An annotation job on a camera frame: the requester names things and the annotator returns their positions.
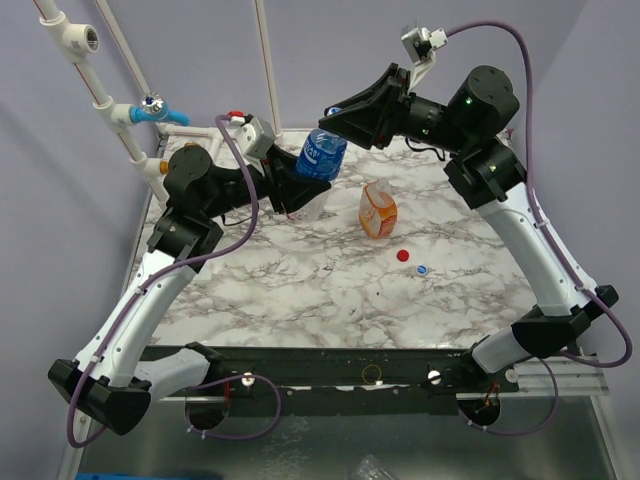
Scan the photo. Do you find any white pvc pipe frame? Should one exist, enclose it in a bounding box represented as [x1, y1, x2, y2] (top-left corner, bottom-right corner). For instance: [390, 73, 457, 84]
[32, 0, 286, 211]

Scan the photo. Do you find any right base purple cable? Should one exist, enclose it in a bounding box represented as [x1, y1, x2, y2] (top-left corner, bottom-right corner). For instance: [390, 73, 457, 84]
[459, 357, 560, 436]

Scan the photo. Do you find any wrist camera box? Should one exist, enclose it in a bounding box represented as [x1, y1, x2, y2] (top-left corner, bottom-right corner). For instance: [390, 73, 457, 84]
[234, 116, 276, 160]
[401, 26, 448, 91]

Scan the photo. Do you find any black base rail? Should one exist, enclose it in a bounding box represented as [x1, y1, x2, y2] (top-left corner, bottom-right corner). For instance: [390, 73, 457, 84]
[134, 344, 521, 417]

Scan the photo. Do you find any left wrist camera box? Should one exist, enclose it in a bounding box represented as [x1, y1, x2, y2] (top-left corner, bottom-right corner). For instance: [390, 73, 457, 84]
[234, 116, 276, 160]

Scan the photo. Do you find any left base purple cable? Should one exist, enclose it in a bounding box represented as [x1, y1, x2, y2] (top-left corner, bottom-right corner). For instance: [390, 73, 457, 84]
[183, 374, 282, 442]

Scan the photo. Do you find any blue faucet valve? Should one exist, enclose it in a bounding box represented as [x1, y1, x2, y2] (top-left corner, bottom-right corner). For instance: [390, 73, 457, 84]
[129, 92, 190, 127]

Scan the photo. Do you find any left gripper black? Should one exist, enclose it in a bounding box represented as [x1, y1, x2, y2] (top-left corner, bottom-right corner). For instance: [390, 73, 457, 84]
[204, 141, 331, 219]

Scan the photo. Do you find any orange plastic jar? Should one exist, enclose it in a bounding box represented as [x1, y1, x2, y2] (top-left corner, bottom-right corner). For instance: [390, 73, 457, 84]
[359, 179, 398, 239]

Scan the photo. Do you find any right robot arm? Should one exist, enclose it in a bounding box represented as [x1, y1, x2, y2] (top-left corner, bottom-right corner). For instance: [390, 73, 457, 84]
[319, 64, 619, 392]

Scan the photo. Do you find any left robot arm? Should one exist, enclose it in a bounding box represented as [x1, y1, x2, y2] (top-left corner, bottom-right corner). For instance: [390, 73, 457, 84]
[48, 144, 331, 435]

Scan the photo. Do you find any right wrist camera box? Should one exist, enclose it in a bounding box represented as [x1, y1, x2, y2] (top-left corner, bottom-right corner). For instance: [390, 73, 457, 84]
[401, 26, 448, 91]

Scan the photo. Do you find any blue label water bottle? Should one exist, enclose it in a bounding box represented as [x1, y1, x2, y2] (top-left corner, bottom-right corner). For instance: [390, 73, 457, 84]
[288, 128, 347, 223]

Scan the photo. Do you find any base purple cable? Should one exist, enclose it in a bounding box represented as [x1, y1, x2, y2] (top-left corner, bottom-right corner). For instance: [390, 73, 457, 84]
[459, 357, 560, 436]
[183, 374, 282, 442]

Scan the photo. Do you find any red bottle cap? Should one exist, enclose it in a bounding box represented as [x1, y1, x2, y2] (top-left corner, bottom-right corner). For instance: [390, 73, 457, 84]
[397, 249, 410, 262]

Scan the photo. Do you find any orange faucet valve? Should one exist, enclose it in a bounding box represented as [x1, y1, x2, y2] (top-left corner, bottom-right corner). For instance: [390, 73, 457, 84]
[159, 142, 200, 175]

